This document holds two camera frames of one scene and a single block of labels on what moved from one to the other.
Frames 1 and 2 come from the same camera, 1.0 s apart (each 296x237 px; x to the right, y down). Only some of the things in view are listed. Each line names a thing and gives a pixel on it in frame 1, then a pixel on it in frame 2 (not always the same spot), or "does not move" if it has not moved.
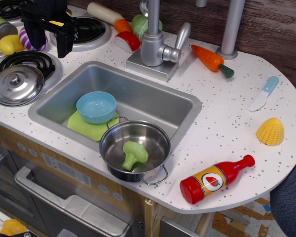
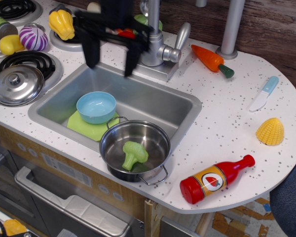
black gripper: x=53 y=13 -> x=114 y=14
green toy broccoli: x=134 y=151 does not move
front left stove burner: x=49 y=67 does not move
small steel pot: x=153 y=138 does not move
